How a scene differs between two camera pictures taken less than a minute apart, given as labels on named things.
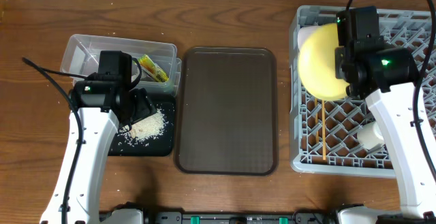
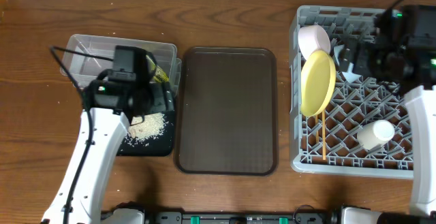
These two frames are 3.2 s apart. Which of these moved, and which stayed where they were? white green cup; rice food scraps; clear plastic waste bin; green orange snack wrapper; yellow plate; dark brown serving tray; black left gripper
Moved: yellow plate; green orange snack wrapper; black left gripper
Stayed: dark brown serving tray; clear plastic waste bin; white green cup; rice food scraps
